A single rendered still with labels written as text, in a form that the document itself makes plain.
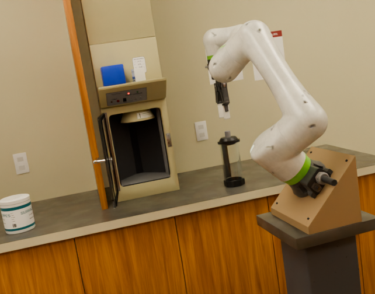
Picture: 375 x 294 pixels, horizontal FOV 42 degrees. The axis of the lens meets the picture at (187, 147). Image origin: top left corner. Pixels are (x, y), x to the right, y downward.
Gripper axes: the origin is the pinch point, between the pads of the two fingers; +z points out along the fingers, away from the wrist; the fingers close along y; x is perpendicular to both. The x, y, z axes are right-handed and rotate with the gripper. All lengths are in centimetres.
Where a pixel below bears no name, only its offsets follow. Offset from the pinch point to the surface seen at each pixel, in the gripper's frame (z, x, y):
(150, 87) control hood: -17.3, -33.1, -3.0
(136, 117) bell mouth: -3.3, -40.4, -13.9
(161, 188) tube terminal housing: 33.8, -34.1, -11.7
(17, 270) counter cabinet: 50, -104, 16
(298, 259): 48, -1, 72
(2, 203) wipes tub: 23, -106, 7
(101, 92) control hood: -18, -56, -2
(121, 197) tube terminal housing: 34, -54, -12
